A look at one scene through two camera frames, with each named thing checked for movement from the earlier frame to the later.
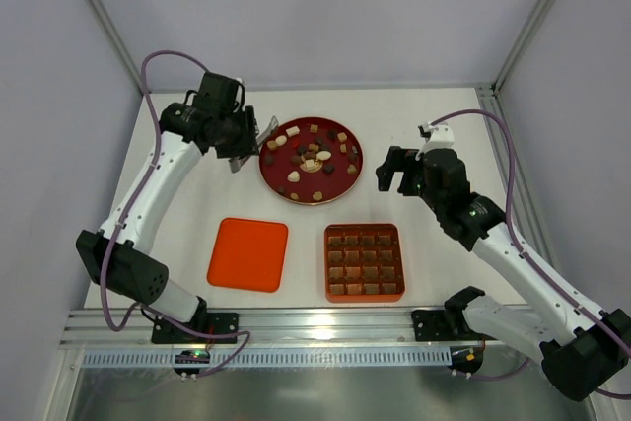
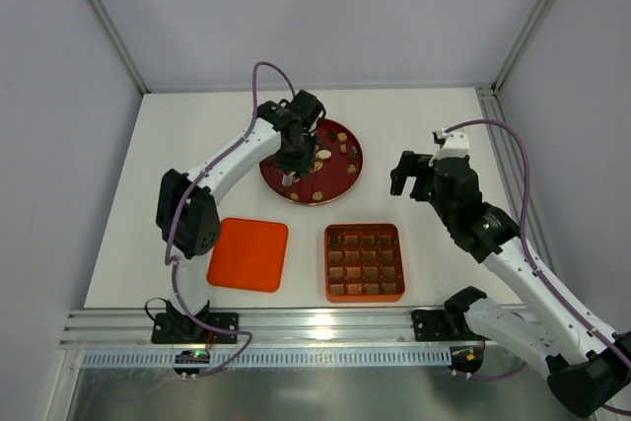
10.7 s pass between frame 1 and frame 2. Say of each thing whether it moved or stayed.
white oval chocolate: stayed
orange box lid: stayed
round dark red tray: stayed
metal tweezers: moved
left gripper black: moved
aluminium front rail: stayed
